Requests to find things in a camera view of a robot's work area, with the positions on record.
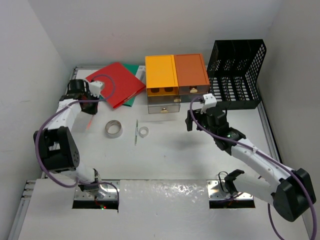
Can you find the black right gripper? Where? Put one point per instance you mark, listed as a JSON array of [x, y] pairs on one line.
[[190, 120]]

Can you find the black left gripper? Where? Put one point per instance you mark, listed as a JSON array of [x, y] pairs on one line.
[[89, 107]]

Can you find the large clear tape roll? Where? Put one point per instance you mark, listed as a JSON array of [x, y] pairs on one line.
[[113, 129]]

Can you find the green highlighter pen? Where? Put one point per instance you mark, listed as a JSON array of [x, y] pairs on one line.
[[136, 132]]

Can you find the orange highlighter pen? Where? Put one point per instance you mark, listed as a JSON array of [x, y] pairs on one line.
[[89, 122]]

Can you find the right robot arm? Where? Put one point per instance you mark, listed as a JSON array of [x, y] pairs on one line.
[[289, 191]]

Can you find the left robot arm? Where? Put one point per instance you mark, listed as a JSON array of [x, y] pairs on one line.
[[55, 148]]

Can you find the red folder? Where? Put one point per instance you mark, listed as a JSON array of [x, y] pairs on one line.
[[117, 83]]

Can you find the orange drawer box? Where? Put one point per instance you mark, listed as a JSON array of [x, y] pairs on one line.
[[191, 74]]

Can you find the black mesh file rack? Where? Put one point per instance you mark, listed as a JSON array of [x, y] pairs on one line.
[[233, 70]]

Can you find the green folder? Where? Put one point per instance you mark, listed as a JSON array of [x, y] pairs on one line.
[[127, 82]]

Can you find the yellow drawer box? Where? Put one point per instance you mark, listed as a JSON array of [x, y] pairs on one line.
[[161, 75]]

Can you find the small clear tape roll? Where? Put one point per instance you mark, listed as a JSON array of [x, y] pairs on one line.
[[143, 131]]

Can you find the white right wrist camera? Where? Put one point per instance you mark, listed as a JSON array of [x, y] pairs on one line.
[[208, 101]]

